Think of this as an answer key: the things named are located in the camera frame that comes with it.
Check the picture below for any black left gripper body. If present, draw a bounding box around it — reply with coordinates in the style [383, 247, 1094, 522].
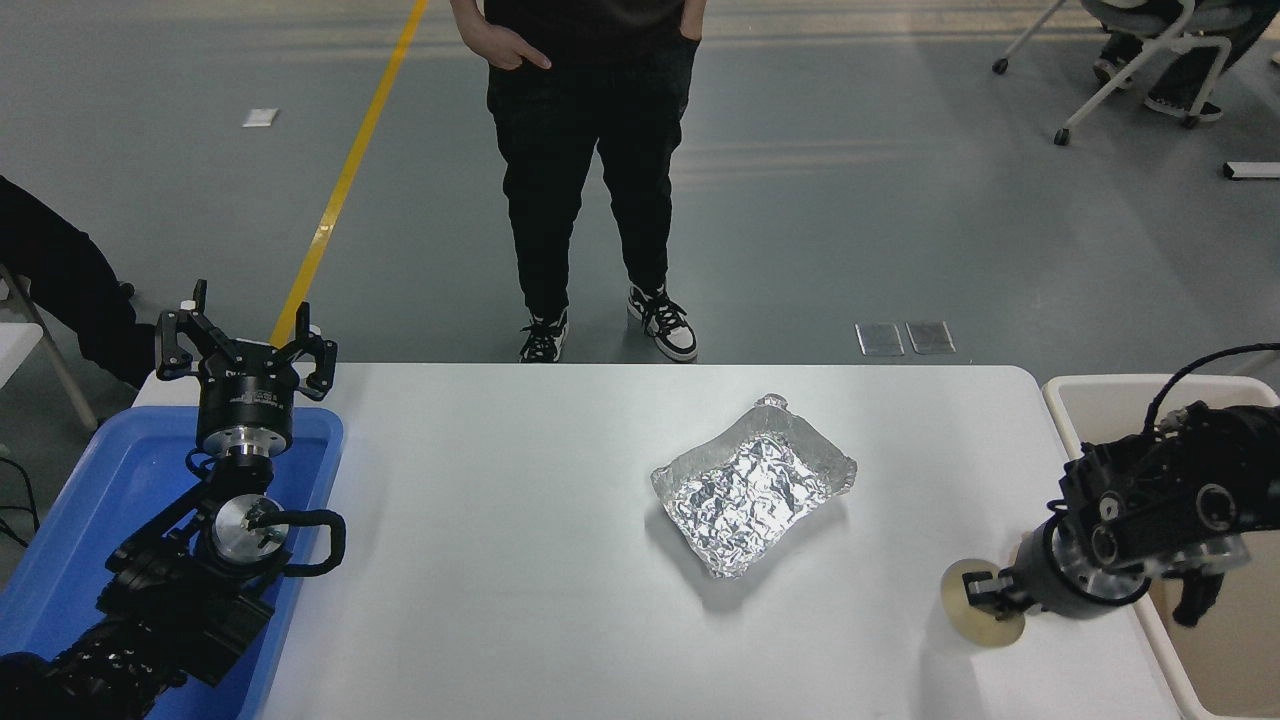
[196, 341, 299, 438]

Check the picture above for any crumpled foil tray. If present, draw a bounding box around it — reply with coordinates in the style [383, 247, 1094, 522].
[651, 394, 859, 579]

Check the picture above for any seated person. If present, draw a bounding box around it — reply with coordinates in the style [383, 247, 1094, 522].
[0, 175, 159, 389]

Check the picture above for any large pale bin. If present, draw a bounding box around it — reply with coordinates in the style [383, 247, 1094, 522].
[1043, 375, 1280, 720]

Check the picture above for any standing person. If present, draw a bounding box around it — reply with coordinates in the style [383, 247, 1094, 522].
[450, 0, 708, 364]

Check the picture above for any white chair with grey frame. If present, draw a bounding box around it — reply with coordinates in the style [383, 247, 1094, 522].
[0, 262, 101, 433]

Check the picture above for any grey wheeled office chair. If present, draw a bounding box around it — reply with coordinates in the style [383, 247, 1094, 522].
[993, 0, 1256, 148]

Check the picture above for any blue plastic tray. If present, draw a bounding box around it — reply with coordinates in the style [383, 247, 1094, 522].
[0, 405, 346, 720]

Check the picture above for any white paper cup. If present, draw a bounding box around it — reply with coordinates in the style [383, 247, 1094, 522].
[941, 558, 1028, 647]

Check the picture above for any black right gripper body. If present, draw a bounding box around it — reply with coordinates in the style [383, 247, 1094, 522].
[1012, 528, 1089, 617]

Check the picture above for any person on office chair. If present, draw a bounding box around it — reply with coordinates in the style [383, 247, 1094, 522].
[1093, 0, 1280, 126]

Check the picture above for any person's right hand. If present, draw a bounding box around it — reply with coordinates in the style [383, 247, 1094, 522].
[469, 22, 553, 73]

